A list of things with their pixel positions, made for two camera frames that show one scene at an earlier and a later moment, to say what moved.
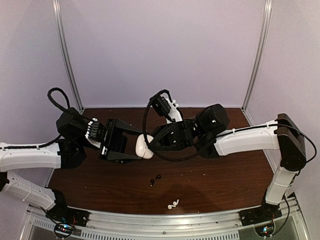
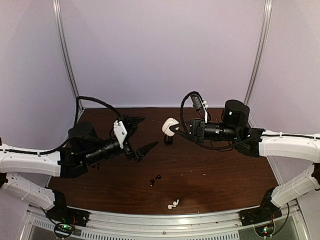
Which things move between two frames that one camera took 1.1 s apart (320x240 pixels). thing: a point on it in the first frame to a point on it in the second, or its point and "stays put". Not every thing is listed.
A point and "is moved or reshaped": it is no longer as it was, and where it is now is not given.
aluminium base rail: [228, 225] stays put
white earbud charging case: [142, 149] is moved or reshaped
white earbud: [175, 203] stays put
